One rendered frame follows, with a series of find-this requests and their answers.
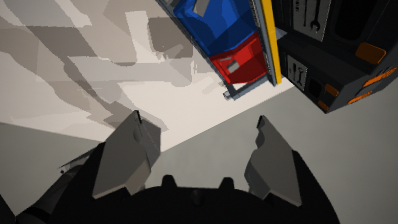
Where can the red bin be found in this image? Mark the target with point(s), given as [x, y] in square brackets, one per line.
[250, 59]

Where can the yellow flat bar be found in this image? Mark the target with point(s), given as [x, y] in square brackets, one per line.
[271, 35]

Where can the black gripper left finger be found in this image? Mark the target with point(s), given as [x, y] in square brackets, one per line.
[115, 170]

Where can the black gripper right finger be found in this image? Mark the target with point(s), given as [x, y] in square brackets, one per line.
[278, 175]

